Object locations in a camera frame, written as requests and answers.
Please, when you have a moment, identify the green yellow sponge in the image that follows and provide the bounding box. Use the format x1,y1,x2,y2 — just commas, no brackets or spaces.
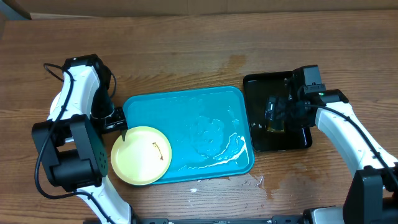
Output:
266,123,285,133

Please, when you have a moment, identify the yellow plate with stain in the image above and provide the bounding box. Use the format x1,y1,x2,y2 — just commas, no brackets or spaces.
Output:
111,126,172,185

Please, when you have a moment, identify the white plate with stain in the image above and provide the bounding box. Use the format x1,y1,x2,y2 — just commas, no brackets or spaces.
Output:
47,91,66,121

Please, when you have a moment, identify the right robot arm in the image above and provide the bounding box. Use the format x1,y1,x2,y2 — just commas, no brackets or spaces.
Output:
264,65,397,224

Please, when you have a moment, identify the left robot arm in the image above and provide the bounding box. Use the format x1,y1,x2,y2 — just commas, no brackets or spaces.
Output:
32,54,139,223

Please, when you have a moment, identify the black rectangular tray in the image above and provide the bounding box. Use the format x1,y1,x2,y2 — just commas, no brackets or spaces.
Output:
243,71,312,152

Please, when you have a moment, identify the teal plastic tray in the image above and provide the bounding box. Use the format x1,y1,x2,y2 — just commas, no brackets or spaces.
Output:
123,86,255,184

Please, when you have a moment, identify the cardboard backdrop panel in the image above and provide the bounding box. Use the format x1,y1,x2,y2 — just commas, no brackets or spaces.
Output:
1,0,397,19

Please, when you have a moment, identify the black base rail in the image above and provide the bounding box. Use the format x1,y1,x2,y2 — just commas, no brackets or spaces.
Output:
139,215,309,224

